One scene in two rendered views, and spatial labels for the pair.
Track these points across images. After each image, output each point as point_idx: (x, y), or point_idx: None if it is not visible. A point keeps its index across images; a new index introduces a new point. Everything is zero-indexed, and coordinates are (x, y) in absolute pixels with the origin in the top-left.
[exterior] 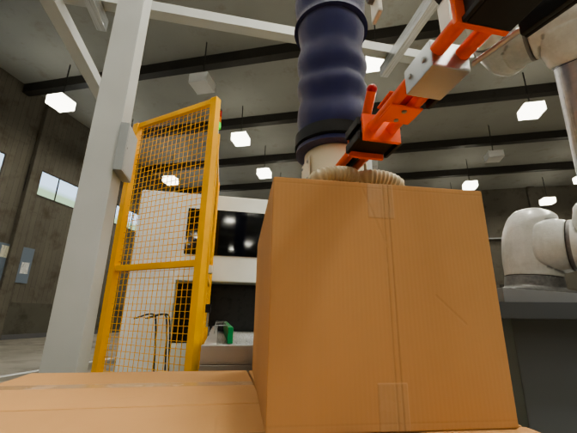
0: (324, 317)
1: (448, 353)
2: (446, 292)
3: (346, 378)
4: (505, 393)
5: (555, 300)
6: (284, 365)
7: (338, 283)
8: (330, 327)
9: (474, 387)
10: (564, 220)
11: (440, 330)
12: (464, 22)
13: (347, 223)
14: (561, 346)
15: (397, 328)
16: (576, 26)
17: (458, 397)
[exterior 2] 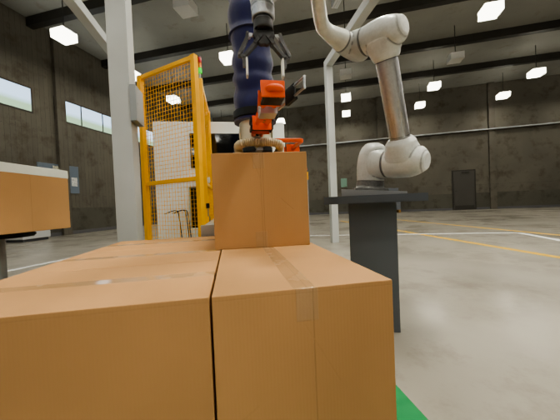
0: (235, 209)
1: (284, 220)
2: (285, 197)
3: (243, 230)
4: (306, 232)
5: (364, 193)
6: (220, 227)
7: (240, 197)
8: (237, 213)
9: (293, 231)
10: (383, 150)
11: (282, 212)
12: (261, 105)
13: (243, 172)
14: (369, 215)
15: (263, 212)
16: (379, 42)
17: (287, 235)
